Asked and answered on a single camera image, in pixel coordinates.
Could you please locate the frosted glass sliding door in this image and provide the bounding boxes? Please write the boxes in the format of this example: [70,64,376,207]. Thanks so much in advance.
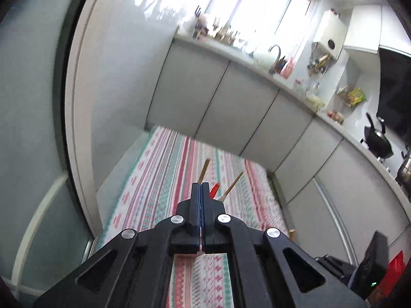
[0,0,97,296]

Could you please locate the white round pot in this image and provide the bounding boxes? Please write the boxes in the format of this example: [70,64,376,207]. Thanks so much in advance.
[254,51,273,68]

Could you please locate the white kitchen countertop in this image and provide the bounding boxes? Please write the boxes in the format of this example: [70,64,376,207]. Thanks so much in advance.
[173,34,411,206]

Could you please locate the striped patterned tablecloth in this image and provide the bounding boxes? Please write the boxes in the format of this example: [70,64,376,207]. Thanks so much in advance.
[96,126,289,308]

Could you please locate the yellow green vegetables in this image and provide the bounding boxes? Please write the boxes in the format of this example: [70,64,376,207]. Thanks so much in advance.
[306,93,325,108]

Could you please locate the white wall cabinet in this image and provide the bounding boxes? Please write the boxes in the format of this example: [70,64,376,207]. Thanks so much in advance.
[343,5,382,52]

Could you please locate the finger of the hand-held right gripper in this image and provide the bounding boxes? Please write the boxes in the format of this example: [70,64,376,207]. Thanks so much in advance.
[313,254,355,280]

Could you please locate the wooden chopstick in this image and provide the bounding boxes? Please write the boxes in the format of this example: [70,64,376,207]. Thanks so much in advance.
[222,171,245,201]
[197,158,211,185]

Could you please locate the kitchen window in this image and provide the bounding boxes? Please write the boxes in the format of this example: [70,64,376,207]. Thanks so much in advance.
[205,0,317,55]

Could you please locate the hanging kitchen tools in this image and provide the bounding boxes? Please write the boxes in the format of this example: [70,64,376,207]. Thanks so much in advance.
[308,53,331,78]

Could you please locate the red plastic bag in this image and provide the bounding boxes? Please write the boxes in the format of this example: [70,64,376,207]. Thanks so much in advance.
[382,252,405,292]

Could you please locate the black wok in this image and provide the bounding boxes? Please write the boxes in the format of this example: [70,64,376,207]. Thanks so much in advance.
[363,112,395,159]

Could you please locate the wall rack with packets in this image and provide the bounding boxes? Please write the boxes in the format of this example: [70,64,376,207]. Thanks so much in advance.
[337,86,367,108]

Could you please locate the white water heater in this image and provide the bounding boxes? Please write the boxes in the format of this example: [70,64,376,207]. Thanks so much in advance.
[313,9,349,61]

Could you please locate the metal cabinet handle strip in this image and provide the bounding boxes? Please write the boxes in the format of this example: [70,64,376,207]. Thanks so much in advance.
[312,179,358,265]

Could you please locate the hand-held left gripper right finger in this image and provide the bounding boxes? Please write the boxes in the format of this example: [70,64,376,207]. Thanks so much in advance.
[201,182,368,308]

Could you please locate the steel cooking pot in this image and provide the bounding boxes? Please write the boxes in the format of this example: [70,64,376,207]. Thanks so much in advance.
[395,148,411,193]

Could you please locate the white kitchen cabinet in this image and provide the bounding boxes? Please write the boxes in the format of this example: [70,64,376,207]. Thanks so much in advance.
[146,37,411,264]

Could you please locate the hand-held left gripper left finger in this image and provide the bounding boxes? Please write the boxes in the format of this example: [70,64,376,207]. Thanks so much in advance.
[34,182,202,308]

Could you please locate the metal sink faucet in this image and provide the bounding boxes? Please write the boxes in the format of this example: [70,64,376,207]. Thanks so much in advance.
[268,45,282,74]

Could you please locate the row of small figurines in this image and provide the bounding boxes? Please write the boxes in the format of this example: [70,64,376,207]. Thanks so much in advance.
[193,6,245,45]

